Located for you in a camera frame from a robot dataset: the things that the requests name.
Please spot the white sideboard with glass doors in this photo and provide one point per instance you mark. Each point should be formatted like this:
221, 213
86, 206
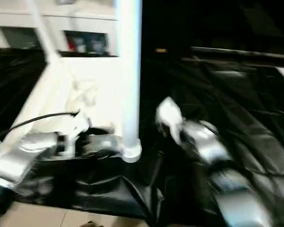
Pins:
52, 21

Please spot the small yellow tag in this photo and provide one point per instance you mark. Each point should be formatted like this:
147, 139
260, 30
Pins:
161, 50

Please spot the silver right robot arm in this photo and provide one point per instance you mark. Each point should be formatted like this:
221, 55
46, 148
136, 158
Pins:
222, 170

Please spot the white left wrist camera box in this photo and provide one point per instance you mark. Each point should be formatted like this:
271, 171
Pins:
75, 135

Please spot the white plastic table top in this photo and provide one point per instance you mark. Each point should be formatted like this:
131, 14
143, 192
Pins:
80, 94

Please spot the black work mat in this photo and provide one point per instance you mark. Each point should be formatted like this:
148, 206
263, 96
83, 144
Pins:
213, 123

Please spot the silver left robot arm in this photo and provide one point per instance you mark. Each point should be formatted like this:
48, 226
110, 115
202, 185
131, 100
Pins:
19, 161

